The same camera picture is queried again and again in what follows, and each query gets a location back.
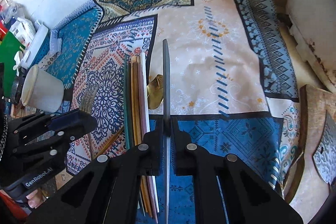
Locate patterned metal cleaver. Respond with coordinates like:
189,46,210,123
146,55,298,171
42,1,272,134
313,111,336,186

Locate patterned patchwork table mat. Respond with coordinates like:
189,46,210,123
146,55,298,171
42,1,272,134
41,0,299,200

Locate green box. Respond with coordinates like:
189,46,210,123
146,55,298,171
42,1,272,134
0,31,25,98

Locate brown wooden chopstick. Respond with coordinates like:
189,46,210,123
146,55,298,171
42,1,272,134
130,56,153,218

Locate dark green chopstick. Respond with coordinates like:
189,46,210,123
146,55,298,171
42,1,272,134
123,54,134,150

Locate white plastic tray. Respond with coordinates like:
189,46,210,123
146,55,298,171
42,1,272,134
21,23,50,69

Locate wooden cutting board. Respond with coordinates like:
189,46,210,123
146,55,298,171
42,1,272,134
284,85,335,223

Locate grey chopstick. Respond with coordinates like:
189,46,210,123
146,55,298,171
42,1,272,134
162,39,171,223

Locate pink chopstick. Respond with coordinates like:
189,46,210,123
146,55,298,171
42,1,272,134
137,62,158,223

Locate person's hand fingers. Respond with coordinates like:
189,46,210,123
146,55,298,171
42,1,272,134
26,189,45,209

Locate gold spoon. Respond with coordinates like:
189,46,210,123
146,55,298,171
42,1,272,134
96,75,163,157

